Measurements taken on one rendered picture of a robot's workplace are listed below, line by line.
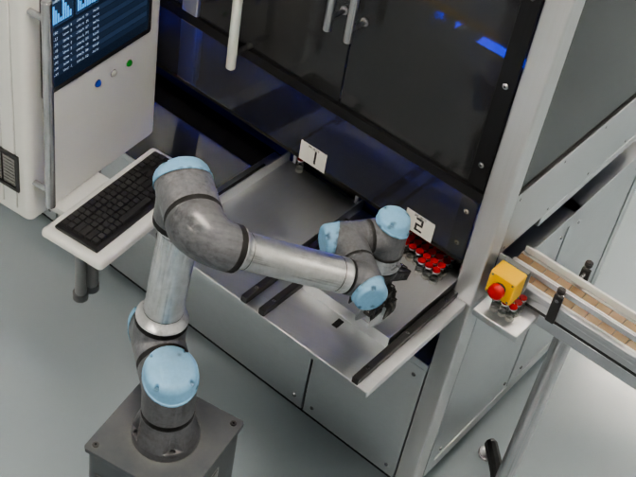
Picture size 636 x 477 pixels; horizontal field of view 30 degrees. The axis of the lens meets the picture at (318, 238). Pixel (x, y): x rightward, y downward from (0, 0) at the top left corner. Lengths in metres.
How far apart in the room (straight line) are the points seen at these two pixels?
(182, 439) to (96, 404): 1.15
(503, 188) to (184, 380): 0.83
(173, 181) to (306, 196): 0.88
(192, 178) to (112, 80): 0.85
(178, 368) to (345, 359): 0.44
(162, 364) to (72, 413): 1.23
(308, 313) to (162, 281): 0.50
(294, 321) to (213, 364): 1.07
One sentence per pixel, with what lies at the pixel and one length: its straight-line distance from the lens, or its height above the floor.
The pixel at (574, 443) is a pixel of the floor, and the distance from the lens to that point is 3.92.
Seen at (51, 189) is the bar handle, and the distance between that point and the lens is 2.98.
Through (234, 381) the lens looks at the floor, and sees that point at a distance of 3.80.
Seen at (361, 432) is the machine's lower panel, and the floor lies 0.18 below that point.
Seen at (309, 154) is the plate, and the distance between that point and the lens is 3.03.
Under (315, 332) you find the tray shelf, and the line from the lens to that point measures 2.78.
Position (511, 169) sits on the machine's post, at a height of 1.32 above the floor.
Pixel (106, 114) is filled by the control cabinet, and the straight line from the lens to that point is 3.14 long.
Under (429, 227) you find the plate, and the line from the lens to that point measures 2.88.
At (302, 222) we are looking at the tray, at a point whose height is 0.88.
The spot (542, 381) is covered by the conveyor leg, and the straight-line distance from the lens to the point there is 3.16.
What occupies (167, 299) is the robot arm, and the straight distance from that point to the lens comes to 2.48.
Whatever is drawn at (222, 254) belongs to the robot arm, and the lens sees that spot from 2.22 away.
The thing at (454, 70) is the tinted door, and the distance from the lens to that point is 2.64.
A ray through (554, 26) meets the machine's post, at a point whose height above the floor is 1.69.
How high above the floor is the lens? 2.93
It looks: 43 degrees down
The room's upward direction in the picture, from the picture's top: 11 degrees clockwise
